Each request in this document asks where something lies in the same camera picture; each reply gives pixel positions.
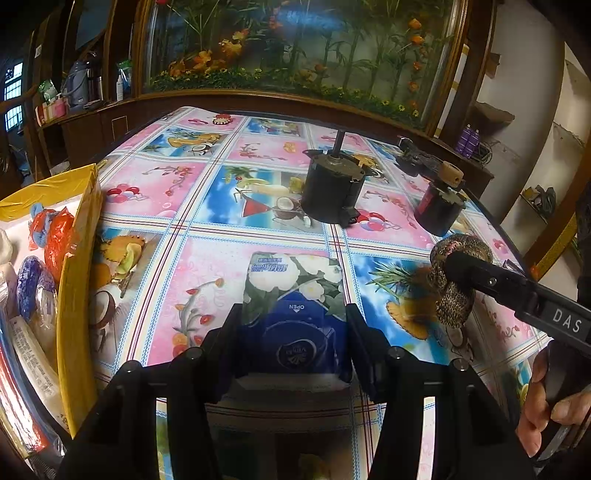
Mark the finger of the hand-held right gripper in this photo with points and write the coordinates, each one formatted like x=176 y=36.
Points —
x=485 y=277

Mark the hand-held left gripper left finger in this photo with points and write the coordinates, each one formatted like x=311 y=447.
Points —
x=233 y=341

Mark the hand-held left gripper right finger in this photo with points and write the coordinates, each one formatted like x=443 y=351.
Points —
x=358 y=341

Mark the brown knit hat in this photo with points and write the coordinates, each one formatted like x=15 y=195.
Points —
x=455 y=309

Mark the blue white floral tissue pack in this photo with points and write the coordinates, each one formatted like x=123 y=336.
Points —
x=295 y=295

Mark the yellow cardboard box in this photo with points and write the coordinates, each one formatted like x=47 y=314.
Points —
x=74 y=300

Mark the white plastic pack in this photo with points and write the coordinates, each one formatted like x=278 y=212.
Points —
x=37 y=355

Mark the orange mesh bag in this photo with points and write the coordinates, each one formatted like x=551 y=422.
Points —
x=57 y=240

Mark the blue purple mesh sponge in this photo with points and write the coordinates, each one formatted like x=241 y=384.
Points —
x=30 y=281

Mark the clear bag of colourful cloths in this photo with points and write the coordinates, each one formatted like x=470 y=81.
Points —
x=18 y=410

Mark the blue knit cloth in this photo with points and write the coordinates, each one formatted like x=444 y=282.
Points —
x=39 y=214

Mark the white cloth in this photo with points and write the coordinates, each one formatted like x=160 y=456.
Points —
x=4 y=247

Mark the person's right hand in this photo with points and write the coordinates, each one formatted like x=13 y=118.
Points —
x=535 y=406

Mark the motor with wooden pulley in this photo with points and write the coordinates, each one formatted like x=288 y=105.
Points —
x=436 y=210

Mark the person's dark clothing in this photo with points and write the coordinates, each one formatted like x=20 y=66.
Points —
x=584 y=240

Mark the wooden cabinet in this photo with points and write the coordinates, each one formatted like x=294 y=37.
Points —
x=475 y=177

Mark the purple spray can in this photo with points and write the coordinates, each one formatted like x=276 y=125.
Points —
x=463 y=141
x=475 y=145

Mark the flat black machine part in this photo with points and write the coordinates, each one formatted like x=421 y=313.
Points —
x=415 y=159

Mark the black motor with shaft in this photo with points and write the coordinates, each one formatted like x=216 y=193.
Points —
x=328 y=194

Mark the white plastic bottle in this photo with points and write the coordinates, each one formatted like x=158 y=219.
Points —
x=119 y=87

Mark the pink box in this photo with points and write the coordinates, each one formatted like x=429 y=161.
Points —
x=53 y=110

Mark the grey electric kettle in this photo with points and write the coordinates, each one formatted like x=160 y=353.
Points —
x=78 y=87

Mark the large framed aquarium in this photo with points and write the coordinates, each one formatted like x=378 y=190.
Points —
x=300 y=41

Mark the green packet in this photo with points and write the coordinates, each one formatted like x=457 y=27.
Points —
x=46 y=87

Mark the window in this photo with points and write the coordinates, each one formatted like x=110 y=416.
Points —
x=14 y=78

